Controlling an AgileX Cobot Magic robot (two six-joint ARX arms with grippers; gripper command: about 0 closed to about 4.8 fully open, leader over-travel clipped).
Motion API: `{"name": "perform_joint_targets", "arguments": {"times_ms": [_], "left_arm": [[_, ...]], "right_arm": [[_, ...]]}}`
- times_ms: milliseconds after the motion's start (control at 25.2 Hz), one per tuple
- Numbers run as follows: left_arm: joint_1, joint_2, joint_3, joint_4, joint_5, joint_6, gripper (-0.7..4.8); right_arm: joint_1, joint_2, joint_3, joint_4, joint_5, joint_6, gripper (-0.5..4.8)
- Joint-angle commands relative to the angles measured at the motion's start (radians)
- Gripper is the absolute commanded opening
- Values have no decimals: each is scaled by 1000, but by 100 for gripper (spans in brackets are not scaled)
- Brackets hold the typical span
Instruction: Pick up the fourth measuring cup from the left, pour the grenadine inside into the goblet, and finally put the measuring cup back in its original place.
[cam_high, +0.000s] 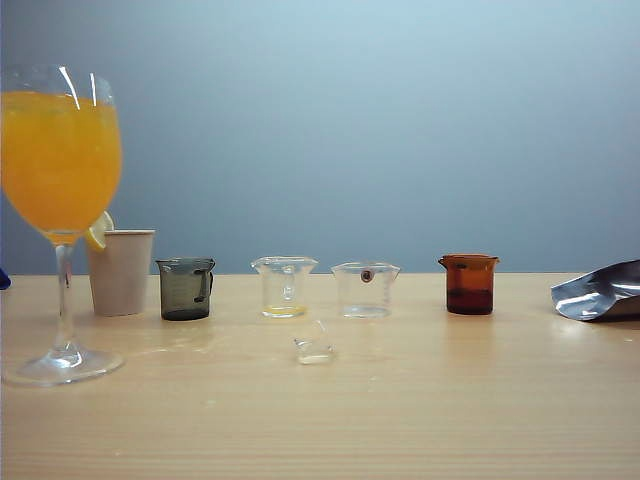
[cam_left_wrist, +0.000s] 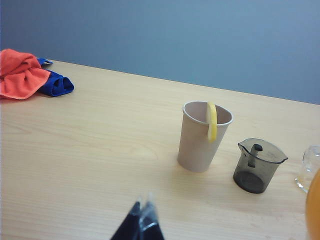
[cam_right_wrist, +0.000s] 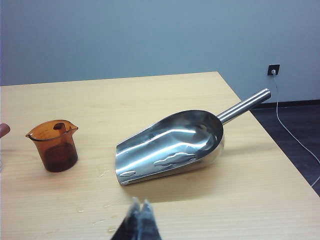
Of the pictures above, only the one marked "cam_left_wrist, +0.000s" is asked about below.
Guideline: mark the yellow lemon slice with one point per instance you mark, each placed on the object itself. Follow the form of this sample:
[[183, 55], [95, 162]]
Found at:
[[212, 125]]

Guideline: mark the large stemmed wine glass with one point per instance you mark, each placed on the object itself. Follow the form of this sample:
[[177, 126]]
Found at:
[[315, 212]]

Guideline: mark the blue cloth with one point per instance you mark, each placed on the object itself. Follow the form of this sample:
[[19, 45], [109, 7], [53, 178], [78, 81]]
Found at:
[[58, 87]]

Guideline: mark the beige paper cup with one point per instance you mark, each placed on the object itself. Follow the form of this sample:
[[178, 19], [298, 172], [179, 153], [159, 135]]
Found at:
[[195, 150]]

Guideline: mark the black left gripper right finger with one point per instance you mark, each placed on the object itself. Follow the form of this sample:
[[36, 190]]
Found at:
[[150, 222]]

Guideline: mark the dark smoked measuring cup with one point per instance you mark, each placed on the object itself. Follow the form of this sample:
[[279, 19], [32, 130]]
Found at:
[[250, 180]]

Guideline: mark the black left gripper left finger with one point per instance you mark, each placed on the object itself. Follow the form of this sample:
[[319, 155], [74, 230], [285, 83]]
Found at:
[[130, 225]]

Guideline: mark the clear measuring cup yellow residue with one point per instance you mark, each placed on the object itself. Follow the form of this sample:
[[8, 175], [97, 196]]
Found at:
[[308, 160]]

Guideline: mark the orange cloth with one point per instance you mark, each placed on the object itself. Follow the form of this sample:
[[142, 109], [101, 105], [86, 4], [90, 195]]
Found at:
[[17, 75]]

